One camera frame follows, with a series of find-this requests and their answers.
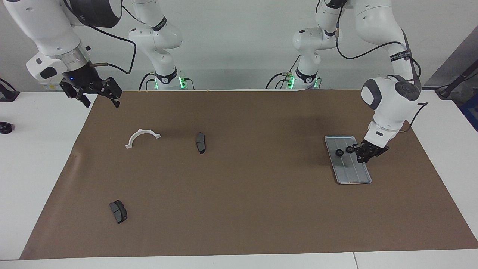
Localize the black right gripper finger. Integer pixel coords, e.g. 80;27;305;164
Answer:
60;83;91;107
98;77;122;108

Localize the silver metal compartment tray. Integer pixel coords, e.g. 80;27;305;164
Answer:
324;135;372;185

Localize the blue crate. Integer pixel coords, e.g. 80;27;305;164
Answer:
460;95;478;132

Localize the black stand leg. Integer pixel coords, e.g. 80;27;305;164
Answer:
435;62;478;99

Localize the brown table mat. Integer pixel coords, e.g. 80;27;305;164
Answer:
19;89;478;260

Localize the white wall socket box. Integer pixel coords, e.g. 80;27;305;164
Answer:
38;80;66;91

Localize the black base cable bundle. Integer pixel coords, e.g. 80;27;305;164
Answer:
139;73;157;90
265;71;295;89

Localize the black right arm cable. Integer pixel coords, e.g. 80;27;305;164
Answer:
63;0;137;75

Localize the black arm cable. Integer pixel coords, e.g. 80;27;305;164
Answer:
63;0;137;75
334;0;428;133

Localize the white curved plastic bracket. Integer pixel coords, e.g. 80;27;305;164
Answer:
125;129;162;149

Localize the black clamp mount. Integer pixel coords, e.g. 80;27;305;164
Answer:
0;78;20;102

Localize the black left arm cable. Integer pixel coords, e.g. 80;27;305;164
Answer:
334;0;428;133

